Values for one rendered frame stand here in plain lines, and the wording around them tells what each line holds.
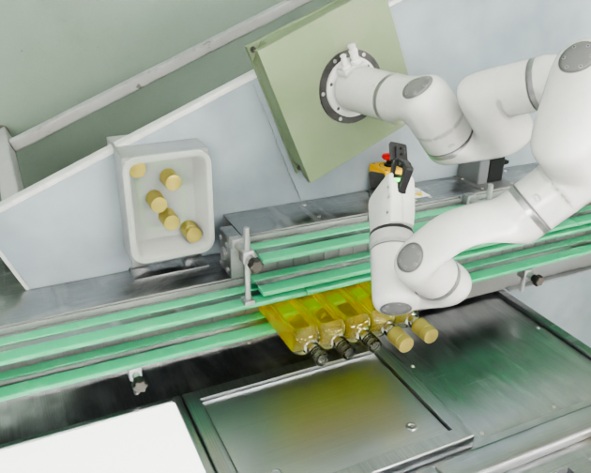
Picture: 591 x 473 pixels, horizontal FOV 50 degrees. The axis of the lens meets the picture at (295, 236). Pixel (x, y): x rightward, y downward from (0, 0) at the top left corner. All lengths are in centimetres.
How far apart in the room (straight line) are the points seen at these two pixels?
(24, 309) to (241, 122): 57
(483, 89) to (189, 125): 59
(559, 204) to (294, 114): 61
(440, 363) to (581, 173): 72
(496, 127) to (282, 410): 67
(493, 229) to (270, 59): 59
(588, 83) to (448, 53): 72
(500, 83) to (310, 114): 44
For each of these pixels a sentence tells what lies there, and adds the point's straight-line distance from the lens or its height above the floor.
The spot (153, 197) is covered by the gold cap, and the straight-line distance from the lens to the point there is 131.
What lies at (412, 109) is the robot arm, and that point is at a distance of 114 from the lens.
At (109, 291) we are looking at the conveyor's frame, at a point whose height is 83.
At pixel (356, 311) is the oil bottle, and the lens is 131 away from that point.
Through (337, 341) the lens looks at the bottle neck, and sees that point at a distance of 125.
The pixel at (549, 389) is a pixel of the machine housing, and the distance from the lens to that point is 152.
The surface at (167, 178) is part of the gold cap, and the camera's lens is 129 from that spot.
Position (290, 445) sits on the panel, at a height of 119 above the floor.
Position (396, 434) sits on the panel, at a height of 125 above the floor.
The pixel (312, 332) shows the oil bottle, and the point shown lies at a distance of 124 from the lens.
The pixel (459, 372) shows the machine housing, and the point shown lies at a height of 111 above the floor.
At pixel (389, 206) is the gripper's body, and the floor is 119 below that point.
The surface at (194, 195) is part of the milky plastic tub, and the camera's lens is 137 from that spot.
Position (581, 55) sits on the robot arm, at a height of 137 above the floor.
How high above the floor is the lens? 200
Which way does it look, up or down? 55 degrees down
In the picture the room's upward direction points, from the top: 133 degrees clockwise
